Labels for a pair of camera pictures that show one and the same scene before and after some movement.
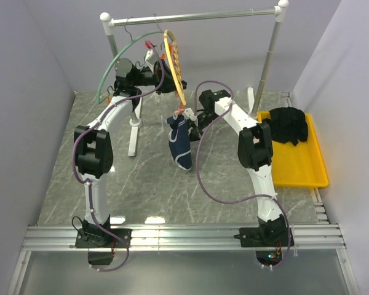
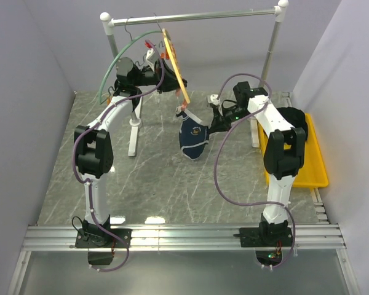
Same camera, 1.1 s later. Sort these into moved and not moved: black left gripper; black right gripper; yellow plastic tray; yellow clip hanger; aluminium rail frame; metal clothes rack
Moved: black right gripper; yellow clip hanger
Not moved: black left gripper; aluminium rail frame; yellow plastic tray; metal clothes rack
